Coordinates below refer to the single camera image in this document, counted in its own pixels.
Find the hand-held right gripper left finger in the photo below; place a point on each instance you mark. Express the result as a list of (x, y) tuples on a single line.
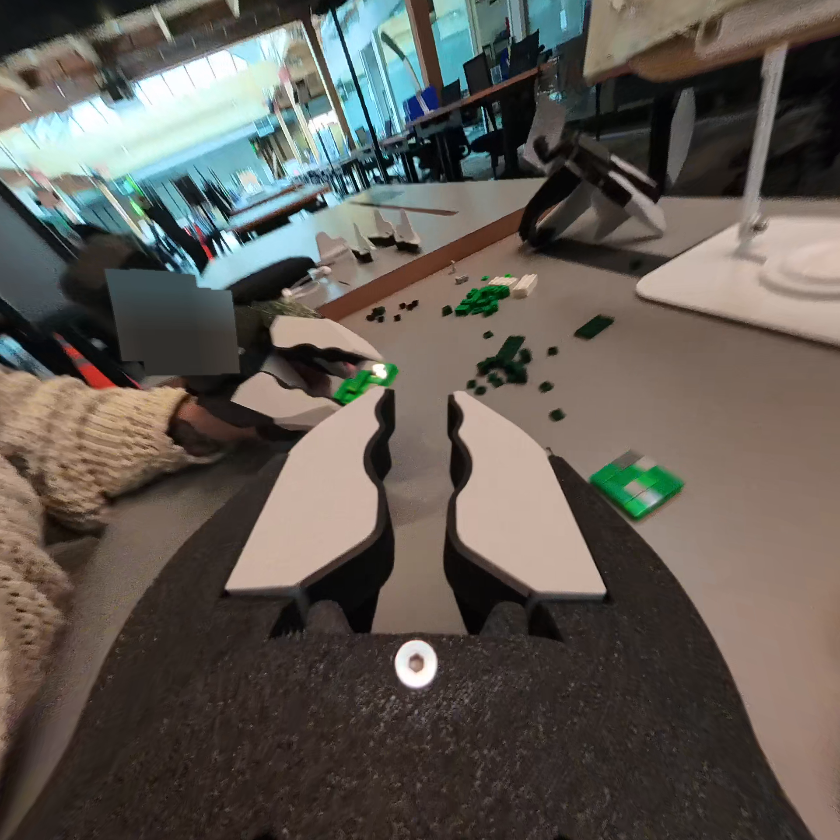
[(315, 518)]

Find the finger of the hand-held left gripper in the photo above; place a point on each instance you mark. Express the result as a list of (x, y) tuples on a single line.
[(321, 334), (282, 407)]

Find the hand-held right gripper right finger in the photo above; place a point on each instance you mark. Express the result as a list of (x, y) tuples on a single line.
[(525, 525)]

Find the bright green lego base plate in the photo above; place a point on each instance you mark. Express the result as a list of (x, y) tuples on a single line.
[(364, 382)]

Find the person's left forearm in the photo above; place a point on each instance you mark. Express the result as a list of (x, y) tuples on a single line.
[(85, 433)]

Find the group of black lego pieces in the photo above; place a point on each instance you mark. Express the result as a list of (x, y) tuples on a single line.
[(394, 312)]

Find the tiled green lego panel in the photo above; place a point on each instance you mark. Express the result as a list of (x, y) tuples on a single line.
[(636, 485)]

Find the small grey lego parts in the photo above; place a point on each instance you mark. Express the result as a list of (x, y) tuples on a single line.
[(459, 277)]

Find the pile of dark green lego pieces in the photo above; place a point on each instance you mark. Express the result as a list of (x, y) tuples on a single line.
[(508, 364)]

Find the pile of bright green lego bricks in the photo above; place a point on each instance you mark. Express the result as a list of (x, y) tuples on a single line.
[(482, 298)]

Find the white lego brick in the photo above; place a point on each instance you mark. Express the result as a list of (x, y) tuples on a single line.
[(500, 281), (525, 286)]

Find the dark green lego plate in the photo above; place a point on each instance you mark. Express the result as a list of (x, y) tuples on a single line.
[(594, 327)]

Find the lego instruction booklet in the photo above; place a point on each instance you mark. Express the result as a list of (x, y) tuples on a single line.
[(656, 26)]

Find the person's left hand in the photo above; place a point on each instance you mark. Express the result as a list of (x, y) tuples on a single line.
[(210, 433)]

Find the black mesh chair back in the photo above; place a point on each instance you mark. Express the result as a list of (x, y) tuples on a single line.
[(272, 279)]

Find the spare white gripper finger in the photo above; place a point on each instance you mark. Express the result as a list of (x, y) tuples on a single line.
[(382, 231), (407, 235), (362, 248), (330, 248)]

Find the black monitor on stand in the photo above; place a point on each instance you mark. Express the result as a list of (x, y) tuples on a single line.
[(26, 262)]

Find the spare hand-held gripper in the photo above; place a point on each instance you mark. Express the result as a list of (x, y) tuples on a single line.
[(590, 190)]

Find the wooden pillar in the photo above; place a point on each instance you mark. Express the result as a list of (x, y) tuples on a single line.
[(423, 39)]

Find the white stand base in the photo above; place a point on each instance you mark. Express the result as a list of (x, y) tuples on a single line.
[(754, 275)]

